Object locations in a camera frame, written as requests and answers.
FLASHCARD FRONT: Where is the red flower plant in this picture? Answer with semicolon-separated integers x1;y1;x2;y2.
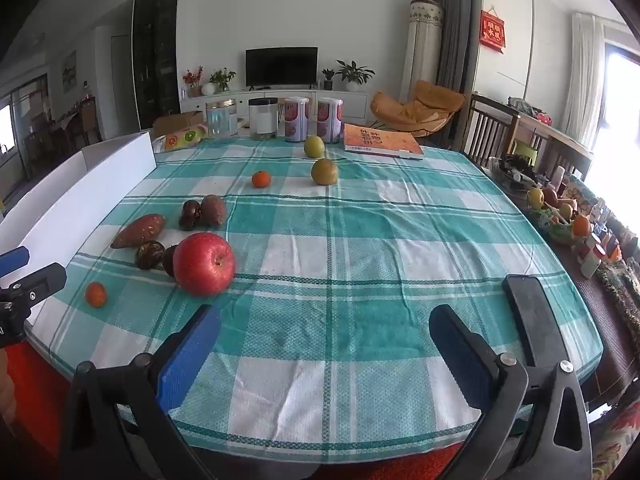
182;66;204;98

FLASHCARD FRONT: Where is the teal checkered tablecloth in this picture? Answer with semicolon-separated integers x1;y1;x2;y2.
25;135;606;463

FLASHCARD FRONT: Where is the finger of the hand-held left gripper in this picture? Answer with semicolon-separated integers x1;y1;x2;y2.
0;262;68;312
0;246;30;278

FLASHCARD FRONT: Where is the black television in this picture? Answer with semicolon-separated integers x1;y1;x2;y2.
245;47;319;87

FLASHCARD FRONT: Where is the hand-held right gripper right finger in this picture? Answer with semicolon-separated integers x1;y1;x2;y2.
429;305;593;480

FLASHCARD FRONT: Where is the pink and white canister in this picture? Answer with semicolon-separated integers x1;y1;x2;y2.
283;96;311;142
316;96;345;143

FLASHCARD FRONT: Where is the wooden side desk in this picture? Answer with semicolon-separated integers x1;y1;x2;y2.
507;102;596;181

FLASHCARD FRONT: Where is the leafy plant in white pot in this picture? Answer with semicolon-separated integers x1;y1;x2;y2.
335;60;376;93

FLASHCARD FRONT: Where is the dark tall cabinet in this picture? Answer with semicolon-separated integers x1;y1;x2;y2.
132;0;181;131

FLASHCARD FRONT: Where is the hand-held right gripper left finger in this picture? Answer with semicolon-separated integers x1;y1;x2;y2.
60;304;223;480

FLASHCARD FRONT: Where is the red apple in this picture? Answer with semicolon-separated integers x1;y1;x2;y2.
173;232;236;297

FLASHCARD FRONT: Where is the grey curtain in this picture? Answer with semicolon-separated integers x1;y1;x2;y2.
432;0;483;93

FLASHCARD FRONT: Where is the reddish long sweet potato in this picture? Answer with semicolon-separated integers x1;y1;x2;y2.
110;213;166;250

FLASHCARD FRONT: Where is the brown cardboard box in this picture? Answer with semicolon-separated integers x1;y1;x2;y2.
151;110;206;138

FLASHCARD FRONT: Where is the dark maroon passion fruit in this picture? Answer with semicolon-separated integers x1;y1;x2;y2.
179;200;202;231
161;245;181;277
134;240;165;270

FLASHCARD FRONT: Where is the brown kiwi fruit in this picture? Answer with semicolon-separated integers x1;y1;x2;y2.
200;194;227;226

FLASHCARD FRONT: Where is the white curtain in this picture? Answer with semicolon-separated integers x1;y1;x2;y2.
560;11;608;136

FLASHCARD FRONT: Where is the clear glass jar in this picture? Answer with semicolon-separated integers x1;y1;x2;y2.
205;99;239;139

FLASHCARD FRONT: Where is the floral cushion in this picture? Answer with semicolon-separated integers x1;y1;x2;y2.
590;400;640;480

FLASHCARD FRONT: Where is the red rug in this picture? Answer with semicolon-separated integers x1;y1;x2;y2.
0;330;466;480

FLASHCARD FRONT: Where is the white board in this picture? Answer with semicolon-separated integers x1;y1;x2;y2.
0;130;157;327

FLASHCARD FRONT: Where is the red wall hanging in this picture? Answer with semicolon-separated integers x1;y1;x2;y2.
480;7;506;54

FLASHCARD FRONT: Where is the patterned fruit bowl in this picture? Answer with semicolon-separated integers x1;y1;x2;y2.
527;205;576;246

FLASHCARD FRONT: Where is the orange lounge chair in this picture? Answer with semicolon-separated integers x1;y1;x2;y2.
369;79;467;138

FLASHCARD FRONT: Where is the small green potted plant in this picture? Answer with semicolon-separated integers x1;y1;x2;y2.
209;67;237;93

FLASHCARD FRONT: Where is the orange book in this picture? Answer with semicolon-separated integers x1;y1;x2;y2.
343;123;425;161

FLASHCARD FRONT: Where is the white jar with black lid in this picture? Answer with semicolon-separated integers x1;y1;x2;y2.
248;97;277;141

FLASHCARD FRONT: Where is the covered standing air conditioner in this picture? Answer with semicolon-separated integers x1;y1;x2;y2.
398;0;445;103

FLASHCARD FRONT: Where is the small white bottle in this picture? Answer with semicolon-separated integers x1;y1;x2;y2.
581;250;603;279

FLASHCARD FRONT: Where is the black smartphone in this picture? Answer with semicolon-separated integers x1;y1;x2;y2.
502;274;566;367

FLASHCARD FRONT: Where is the dark wooden chair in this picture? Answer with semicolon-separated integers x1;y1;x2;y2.
459;94;521;163

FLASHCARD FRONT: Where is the framed wall painting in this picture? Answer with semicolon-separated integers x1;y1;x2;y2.
61;51;77;92

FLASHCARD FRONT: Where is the white television cabinet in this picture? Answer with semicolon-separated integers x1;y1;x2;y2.
179;85;373;128

